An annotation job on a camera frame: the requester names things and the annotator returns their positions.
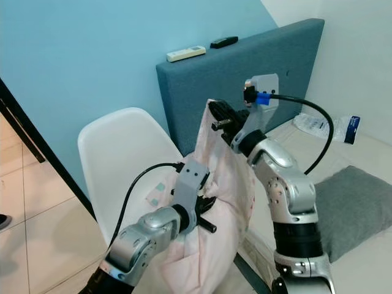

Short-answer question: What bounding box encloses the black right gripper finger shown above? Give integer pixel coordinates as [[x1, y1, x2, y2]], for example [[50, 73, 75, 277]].
[[208, 100, 238, 121]]

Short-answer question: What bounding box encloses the pink pillow with red dots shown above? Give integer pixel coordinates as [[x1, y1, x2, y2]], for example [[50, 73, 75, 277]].
[[144, 99, 258, 294]]

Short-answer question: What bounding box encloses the white plastic chair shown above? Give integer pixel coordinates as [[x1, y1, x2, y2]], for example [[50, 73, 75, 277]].
[[78, 107, 189, 247]]

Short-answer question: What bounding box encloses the blue-grey upholstered headboard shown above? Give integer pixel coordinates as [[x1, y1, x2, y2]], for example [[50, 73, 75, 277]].
[[156, 18, 325, 157]]

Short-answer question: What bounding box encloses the white remote control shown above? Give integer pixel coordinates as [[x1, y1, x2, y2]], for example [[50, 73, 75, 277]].
[[166, 45, 206, 63]]

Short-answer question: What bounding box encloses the black remote control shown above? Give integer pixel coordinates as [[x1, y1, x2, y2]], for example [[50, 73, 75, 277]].
[[210, 36, 239, 50]]

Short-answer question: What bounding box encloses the clear plastic package blue label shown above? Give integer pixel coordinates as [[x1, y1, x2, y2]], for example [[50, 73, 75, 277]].
[[293, 113, 361, 145]]

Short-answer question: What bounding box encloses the grey cushion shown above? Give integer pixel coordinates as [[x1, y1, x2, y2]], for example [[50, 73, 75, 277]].
[[312, 165, 392, 263]]

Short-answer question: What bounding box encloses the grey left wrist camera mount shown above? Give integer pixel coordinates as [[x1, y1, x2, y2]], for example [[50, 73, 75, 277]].
[[171, 160, 211, 221]]

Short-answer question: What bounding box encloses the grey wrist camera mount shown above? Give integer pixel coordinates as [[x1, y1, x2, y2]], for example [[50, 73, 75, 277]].
[[171, 160, 211, 221], [244, 73, 281, 139]]

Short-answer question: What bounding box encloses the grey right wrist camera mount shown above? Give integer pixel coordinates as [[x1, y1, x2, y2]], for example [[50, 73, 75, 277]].
[[244, 73, 281, 139]]

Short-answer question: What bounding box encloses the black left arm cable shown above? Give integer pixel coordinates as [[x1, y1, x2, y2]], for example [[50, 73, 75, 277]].
[[107, 162, 184, 247]]

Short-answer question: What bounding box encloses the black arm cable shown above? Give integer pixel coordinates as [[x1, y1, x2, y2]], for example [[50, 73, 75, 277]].
[[257, 92, 335, 175], [107, 162, 184, 247]]

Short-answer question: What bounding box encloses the blue-grey bed frame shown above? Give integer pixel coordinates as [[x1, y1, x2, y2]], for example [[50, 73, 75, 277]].
[[232, 252, 259, 294]]

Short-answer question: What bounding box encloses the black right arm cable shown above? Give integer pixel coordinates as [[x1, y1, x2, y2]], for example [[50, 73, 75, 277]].
[[257, 92, 335, 175]]

